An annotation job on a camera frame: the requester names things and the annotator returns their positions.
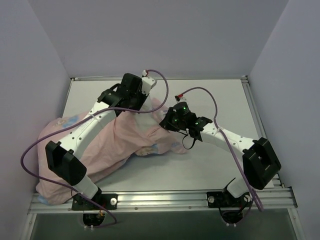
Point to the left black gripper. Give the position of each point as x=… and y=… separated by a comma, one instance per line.
x=141, y=99

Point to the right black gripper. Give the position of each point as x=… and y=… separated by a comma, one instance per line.
x=167, y=121

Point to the blue pink printed pillowcase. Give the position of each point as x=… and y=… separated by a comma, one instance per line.
x=109, y=150

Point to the white pillow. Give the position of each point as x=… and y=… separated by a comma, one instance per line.
x=146, y=121

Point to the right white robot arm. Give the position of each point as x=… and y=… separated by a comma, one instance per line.
x=259, y=162

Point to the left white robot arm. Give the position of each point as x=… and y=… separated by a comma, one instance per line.
x=63, y=157

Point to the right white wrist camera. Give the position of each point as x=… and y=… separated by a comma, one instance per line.
x=180, y=98

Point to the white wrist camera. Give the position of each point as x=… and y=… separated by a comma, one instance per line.
x=180, y=98
x=147, y=84

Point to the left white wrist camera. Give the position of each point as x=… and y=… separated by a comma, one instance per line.
x=147, y=84

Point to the aluminium right side rail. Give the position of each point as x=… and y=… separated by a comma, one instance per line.
x=276, y=180

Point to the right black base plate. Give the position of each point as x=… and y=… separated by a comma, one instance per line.
x=223, y=199

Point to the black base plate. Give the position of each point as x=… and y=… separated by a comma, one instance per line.
x=107, y=200
x=223, y=199

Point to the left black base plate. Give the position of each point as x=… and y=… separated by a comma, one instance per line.
x=107, y=200

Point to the aluminium front rail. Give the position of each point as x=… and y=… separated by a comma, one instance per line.
x=170, y=201

